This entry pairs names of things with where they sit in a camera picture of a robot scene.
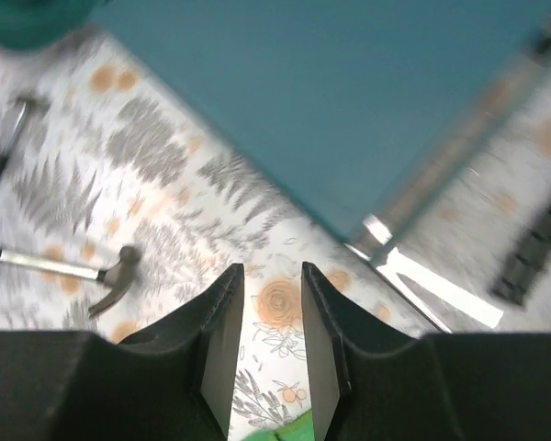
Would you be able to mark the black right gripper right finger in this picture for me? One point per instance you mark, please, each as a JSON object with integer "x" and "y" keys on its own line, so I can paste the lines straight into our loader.
{"x": 369, "y": 381}

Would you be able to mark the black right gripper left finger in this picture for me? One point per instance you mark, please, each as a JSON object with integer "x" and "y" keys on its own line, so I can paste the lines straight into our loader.
{"x": 172, "y": 380}

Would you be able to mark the small claw hammer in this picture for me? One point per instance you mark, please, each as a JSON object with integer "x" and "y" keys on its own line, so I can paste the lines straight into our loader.
{"x": 118, "y": 278}

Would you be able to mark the black handle tool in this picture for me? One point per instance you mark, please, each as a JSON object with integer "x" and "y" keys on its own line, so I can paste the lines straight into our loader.
{"x": 525, "y": 262}

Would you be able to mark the black rubber mallet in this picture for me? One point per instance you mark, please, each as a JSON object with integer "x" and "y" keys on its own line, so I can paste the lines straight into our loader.
{"x": 28, "y": 105}

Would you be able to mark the green cloth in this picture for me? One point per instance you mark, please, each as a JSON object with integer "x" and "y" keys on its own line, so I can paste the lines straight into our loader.
{"x": 300, "y": 429}

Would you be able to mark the clear plastic container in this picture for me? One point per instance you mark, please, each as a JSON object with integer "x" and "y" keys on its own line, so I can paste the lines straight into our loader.
{"x": 441, "y": 193}

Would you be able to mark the teal box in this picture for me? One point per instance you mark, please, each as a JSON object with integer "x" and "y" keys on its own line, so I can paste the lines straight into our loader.
{"x": 342, "y": 104}

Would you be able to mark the dark green garment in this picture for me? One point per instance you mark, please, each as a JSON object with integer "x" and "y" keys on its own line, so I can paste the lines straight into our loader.
{"x": 33, "y": 25}

